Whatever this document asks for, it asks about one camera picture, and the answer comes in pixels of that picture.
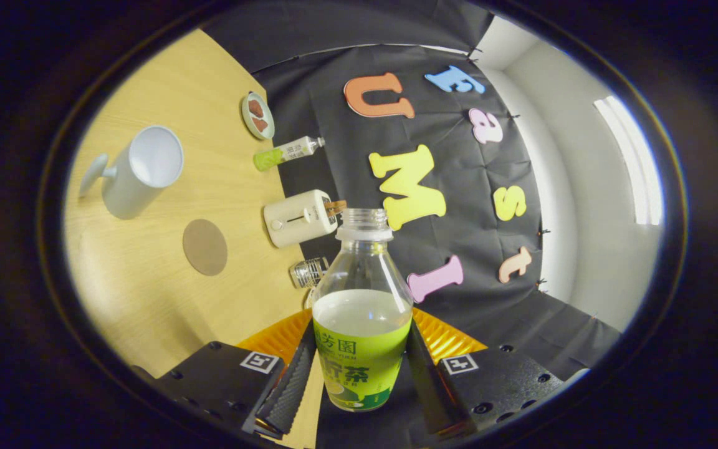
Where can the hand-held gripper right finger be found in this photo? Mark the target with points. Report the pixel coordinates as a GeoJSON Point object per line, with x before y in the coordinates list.
{"type": "Point", "coordinates": [434, 393]}

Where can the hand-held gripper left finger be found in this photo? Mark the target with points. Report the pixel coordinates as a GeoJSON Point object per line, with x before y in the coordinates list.
{"type": "Point", "coordinates": [290, 386]}

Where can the green label juice bottle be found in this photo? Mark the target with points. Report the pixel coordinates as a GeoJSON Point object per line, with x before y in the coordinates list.
{"type": "Point", "coordinates": [362, 349]}

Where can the round brown coaster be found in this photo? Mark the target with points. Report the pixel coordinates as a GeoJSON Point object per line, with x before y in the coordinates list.
{"type": "Point", "coordinates": [205, 247]}

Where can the white cup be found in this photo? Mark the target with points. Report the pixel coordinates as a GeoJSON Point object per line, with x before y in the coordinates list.
{"type": "Point", "coordinates": [128, 187]}

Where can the tall white green bottle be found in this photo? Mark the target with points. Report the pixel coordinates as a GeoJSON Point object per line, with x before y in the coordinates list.
{"type": "Point", "coordinates": [287, 153]}

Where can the wooden table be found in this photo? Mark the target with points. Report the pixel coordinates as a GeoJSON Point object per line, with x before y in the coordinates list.
{"type": "Point", "coordinates": [147, 299]}

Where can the white toaster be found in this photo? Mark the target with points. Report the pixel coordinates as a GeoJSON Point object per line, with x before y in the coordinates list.
{"type": "Point", "coordinates": [296, 218]}

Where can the brown toast slice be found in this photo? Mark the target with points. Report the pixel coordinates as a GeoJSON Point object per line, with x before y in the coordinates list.
{"type": "Point", "coordinates": [336, 208]}

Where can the brown meat piece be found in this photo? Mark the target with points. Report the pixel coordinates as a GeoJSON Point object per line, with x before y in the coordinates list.
{"type": "Point", "coordinates": [255, 109]}
{"type": "Point", "coordinates": [261, 125]}

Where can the pale green plate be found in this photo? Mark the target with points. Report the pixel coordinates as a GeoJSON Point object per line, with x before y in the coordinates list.
{"type": "Point", "coordinates": [247, 115]}

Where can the ceiling light panel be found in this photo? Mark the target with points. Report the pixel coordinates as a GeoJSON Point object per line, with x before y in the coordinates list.
{"type": "Point", "coordinates": [633, 162]}

